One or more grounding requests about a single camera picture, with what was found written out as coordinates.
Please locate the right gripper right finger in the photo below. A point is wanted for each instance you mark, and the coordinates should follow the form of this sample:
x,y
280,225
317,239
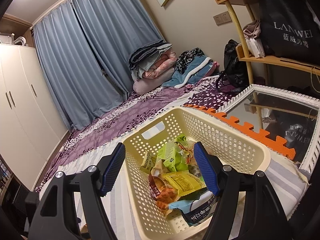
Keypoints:
x,y
263,217

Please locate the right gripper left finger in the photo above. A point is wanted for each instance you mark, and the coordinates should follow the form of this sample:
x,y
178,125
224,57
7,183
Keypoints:
x,y
55,216

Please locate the blue cracker sleeve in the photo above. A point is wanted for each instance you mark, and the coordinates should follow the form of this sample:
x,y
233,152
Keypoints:
x,y
198,213

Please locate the olive yellow snack packet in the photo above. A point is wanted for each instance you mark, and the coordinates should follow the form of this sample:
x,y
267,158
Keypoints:
x,y
184,182

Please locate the orange brown snack bag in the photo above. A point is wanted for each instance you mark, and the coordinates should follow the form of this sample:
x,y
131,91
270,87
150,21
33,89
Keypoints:
x,y
167,195

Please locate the beige red cookie bag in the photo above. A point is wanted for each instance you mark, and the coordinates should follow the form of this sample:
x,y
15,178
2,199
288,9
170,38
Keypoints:
x,y
156,174

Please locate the large green snack bag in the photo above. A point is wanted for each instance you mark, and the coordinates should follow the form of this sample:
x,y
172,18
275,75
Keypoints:
x,y
169,150

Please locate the light blue snack bag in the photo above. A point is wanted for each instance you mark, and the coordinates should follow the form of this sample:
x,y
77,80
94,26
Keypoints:
x,y
193,201

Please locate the small green snack pack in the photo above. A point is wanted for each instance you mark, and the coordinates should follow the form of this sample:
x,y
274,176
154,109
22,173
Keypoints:
x,y
181,162

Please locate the clear bag of biscuits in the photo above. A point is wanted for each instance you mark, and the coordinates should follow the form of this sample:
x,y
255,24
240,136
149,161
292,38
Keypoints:
x,y
188,148

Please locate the orange foam puzzle mat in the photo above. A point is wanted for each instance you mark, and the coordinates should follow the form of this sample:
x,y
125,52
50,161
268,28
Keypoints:
x,y
262,136

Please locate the cream perforated plastic basket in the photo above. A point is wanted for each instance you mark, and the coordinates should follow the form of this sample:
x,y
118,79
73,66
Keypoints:
x,y
170,137

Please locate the white wardrobe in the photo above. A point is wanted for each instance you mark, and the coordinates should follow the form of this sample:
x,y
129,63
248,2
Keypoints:
x,y
31,127

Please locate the white framed mirror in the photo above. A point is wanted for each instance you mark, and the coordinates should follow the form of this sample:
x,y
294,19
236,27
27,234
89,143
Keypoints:
x,y
291,115

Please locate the purple floral bedsheet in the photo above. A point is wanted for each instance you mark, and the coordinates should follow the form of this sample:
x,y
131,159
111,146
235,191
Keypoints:
x,y
137,109

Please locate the black backpack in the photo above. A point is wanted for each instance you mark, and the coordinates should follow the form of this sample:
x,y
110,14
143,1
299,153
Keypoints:
x,y
234,78

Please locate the blue teal blanket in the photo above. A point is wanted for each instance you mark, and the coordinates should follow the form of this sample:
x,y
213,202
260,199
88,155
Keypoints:
x,y
199,68

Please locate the blue grey curtain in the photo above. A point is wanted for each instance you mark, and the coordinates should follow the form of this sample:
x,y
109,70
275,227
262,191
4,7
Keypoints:
x,y
83,48

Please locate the leopard print cloth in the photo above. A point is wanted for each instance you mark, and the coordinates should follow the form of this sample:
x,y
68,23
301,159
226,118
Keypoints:
x,y
186,58

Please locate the folded quilts pile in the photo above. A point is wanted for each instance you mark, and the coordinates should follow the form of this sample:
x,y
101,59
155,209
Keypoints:
x,y
151,65

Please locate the pink folded clothes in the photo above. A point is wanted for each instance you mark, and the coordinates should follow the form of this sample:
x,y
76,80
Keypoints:
x,y
251,33

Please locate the black LANWEI shopping bag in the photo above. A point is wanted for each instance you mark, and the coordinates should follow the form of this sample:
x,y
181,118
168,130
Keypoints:
x,y
288,30

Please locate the wooden shelf unit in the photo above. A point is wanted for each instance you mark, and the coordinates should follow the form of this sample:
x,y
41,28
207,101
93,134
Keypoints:
x,y
286,71

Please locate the wall power socket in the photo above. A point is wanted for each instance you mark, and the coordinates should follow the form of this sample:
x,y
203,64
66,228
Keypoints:
x,y
222,18

